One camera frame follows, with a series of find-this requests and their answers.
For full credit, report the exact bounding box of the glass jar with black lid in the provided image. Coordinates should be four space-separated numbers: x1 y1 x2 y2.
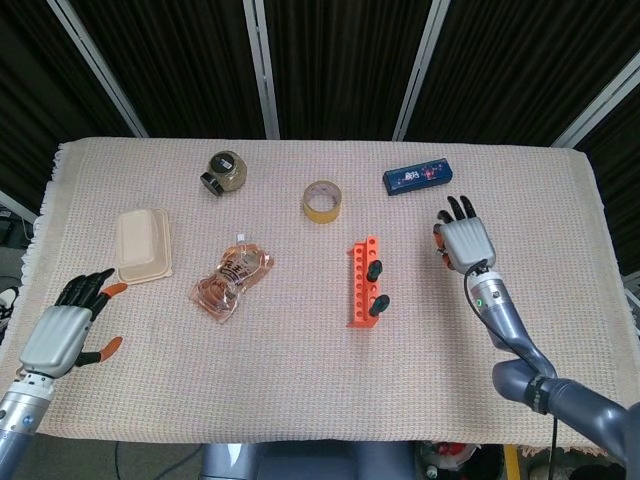
199 151 248 196

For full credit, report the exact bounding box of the yellow tape roll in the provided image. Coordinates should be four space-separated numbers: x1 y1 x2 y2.
301 180 344 224

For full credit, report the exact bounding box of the beige woven tablecloth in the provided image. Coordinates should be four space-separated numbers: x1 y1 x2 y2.
0 137 640 456

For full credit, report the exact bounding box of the dark blue rectangular box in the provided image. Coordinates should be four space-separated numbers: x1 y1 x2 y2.
383 157 455 197

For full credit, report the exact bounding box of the yellow strip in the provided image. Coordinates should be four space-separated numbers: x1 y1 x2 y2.
503 444 522 480

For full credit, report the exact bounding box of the orange-brown sauce pouch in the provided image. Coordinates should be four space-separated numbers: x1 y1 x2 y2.
188 232 277 325

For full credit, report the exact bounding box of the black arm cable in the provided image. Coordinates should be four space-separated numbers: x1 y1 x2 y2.
463 259 561 480

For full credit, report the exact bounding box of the white black sneaker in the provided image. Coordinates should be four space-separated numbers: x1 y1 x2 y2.
0 287 19 324

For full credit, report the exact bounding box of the grey robot torso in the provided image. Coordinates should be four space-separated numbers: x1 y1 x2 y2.
199 442 416 480

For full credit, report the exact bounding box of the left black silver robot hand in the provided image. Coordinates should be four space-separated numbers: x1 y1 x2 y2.
18 268 130 379

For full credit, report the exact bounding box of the black waste bin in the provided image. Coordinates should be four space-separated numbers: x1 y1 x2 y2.
415 442 506 480

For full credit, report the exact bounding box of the white metal partition post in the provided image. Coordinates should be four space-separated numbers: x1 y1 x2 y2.
552 64 640 149
47 0 150 139
0 189 39 226
392 0 451 141
243 0 281 140

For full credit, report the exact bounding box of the orange screwdriver rack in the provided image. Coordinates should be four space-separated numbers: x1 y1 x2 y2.
344 234 382 330

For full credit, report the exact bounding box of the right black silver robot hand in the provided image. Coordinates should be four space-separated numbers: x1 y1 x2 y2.
432 195 497 275

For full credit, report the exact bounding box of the beige lidded food container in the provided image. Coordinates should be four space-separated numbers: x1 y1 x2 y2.
116 207 174 286

